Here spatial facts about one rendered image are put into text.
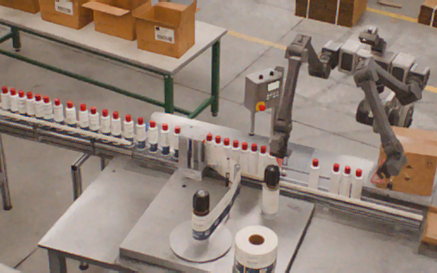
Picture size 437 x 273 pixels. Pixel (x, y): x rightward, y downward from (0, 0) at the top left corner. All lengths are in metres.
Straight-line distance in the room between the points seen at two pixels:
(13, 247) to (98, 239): 1.38
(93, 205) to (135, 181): 0.28
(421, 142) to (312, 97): 2.59
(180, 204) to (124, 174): 0.46
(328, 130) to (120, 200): 2.56
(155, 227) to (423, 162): 1.45
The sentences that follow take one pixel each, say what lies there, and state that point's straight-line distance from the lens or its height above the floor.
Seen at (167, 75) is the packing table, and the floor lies 0.71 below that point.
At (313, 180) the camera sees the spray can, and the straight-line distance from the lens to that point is 4.21.
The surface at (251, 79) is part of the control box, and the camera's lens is 4.05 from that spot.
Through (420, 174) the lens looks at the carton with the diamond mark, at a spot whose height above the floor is 0.98.
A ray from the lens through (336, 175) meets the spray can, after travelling 4.15.
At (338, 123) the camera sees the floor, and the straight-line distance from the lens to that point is 6.49.
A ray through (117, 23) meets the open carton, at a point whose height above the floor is 0.89.
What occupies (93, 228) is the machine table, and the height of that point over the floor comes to 0.83.
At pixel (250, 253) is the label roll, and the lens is 3.66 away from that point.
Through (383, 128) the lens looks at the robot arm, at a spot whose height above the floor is 1.45.
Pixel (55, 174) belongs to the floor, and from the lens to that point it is 5.91.
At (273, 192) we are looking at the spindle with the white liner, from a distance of 3.96.
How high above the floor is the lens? 3.49
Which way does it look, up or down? 32 degrees down
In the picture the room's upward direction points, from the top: 4 degrees clockwise
